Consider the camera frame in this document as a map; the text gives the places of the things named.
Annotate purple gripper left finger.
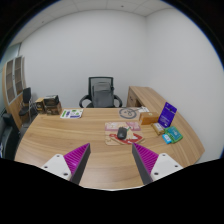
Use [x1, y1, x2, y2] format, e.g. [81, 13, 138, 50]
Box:
[42, 143, 91, 184]

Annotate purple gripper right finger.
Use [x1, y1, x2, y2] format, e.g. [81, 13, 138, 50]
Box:
[132, 143, 182, 185]

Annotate black computer mouse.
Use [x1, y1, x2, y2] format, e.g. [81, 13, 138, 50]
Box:
[117, 127, 127, 140]

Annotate small blue packet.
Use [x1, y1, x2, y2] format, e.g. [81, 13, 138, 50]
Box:
[162, 134, 172, 144]

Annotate yellow snack packet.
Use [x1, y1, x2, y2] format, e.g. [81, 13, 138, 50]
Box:
[152, 123, 164, 135]

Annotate green packet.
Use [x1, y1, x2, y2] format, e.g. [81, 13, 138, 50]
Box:
[165, 126, 183, 143]

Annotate orange wooden box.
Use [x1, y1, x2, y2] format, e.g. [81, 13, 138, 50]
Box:
[139, 112, 159, 125]

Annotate white green leaflet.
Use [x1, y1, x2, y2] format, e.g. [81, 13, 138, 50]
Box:
[61, 109, 83, 119]

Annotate dark brown cardboard box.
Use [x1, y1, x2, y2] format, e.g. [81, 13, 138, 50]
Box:
[44, 95, 62, 115]

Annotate black chair at left edge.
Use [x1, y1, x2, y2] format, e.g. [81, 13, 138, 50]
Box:
[0, 113, 20, 160]

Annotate small tan box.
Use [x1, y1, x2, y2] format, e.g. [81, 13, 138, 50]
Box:
[35, 98, 45, 114]

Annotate wooden side cabinet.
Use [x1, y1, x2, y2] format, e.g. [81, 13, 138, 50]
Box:
[126, 86, 166, 113]

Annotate black side chair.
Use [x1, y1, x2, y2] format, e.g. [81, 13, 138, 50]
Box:
[19, 87, 37, 118]

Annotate black mesh office chair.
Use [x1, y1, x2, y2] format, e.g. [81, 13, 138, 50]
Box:
[79, 76, 123, 108]

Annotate wooden bookshelf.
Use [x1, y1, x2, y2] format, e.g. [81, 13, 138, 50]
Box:
[2, 56, 26, 128]

